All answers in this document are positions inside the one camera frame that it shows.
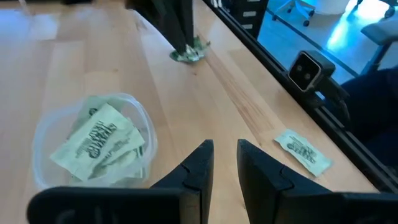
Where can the black table-level camera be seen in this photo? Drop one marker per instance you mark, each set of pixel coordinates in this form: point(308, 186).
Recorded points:
point(303, 73)

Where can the white round base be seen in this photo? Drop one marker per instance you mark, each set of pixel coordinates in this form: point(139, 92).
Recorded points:
point(332, 6)

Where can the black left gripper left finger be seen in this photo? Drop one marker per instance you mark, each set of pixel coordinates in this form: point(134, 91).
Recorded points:
point(186, 202)

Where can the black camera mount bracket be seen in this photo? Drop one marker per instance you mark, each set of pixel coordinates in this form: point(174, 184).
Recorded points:
point(332, 90)

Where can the grey office chair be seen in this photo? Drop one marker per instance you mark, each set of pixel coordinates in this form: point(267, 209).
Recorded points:
point(381, 31)

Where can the clear plastic container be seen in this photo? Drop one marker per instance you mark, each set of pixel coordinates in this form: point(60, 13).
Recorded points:
point(43, 140)

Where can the dark drawer cabinet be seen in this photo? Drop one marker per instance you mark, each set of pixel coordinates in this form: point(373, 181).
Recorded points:
point(259, 18)

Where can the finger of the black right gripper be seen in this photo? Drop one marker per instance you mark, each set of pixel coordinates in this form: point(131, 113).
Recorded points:
point(171, 25)
point(188, 21)

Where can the person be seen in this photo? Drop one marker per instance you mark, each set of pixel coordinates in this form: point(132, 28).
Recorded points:
point(373, 102)

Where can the green white sweetener packet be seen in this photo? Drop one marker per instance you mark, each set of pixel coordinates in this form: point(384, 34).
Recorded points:
point(192, 56)
point(303, 152)
point(96, 143)
point(130, 161)
point(84, 109)

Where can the black table edge rail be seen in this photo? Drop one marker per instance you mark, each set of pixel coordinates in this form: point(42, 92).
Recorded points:
point(367, 155)

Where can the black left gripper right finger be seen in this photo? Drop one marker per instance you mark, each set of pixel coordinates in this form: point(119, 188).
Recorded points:
point(273, 199)

